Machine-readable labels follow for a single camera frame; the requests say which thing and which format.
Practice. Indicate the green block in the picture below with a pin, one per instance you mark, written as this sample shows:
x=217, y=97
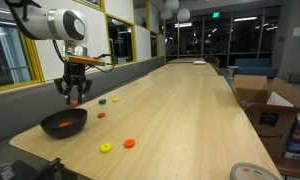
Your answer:
x=102, y=101

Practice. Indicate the white paper sheet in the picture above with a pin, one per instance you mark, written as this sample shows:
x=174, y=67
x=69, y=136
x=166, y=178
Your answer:
x=279, y=100

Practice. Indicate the low wooden bench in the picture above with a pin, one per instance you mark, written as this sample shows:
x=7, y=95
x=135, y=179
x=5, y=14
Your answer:
x=298, y=76

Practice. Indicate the light wooden table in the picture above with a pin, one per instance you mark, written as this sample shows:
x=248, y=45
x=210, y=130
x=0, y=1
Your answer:
x=190, y=69
x=185, y=60

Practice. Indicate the yellow framed window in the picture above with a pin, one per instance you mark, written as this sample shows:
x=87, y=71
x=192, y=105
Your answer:
x=3, y=66
x=120, y=40

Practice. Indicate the white plate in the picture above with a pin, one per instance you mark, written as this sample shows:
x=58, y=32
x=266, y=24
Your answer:
x=199, y=62

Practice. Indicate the brown padded chair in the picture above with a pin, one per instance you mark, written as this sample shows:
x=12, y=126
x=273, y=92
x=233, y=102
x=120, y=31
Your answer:
x=216, y=63

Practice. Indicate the yellow disc with hole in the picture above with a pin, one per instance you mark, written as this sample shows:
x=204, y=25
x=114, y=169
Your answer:
x=106, y=147

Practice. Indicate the blue sofa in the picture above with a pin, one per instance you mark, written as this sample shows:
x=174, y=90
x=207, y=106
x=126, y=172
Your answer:
x=255, y=67

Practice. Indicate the yellow block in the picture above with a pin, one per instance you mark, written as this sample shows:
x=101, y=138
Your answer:
x=115, y=99

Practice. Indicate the black bowl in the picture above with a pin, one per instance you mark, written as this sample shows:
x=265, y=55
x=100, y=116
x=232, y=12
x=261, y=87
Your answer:
x=50, y=131

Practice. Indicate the orange plastic piece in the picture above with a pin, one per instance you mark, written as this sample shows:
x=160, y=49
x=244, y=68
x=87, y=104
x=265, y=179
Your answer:
x=65, y=124

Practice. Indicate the green exit sign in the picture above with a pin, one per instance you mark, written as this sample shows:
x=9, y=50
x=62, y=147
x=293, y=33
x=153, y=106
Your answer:
x=216, y=15

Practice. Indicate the white round device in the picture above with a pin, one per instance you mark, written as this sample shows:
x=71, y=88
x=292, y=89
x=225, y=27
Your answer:
x=253, y=171

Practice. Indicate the white globe pendant lamp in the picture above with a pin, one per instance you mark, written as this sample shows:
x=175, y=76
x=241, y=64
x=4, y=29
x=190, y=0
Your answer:
x=166, y=14
x=183, y=15
x=172, y=4

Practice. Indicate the blue printed box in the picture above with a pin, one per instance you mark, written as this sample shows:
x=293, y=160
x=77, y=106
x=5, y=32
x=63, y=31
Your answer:
x=295, y=146

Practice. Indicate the orange disc with hole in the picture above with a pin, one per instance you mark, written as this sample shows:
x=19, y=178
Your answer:
x=101, y=115
x=74, y=103
x=129, y=143

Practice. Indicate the grey upholstered wall bench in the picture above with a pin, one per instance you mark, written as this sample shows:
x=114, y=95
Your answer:
x=23, y=110

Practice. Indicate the brown wooden chair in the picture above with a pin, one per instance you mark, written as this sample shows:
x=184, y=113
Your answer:
x=270, y=133

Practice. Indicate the linear ceiling light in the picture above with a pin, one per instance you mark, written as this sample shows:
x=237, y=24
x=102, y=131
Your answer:
x=245, y=19

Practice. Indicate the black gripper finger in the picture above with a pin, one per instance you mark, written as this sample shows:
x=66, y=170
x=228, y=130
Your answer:
x=61, y=85
x=85, y=86

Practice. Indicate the white round stool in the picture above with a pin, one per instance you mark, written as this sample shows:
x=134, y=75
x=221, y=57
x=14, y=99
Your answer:
x=232, y=70

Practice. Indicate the brown chair seat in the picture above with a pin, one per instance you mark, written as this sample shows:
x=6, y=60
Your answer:
x=291, y=168

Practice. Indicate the wrist camera on wooden mount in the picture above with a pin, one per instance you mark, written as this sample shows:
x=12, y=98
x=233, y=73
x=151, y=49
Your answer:
x=85, y=60

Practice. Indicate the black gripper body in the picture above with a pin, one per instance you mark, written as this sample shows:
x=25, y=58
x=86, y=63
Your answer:
x=75, y=72

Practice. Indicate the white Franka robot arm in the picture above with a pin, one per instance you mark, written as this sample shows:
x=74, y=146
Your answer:
x=60, y=25

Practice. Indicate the black clamp device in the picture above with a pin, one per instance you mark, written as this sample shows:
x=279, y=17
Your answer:
x=23, y=170

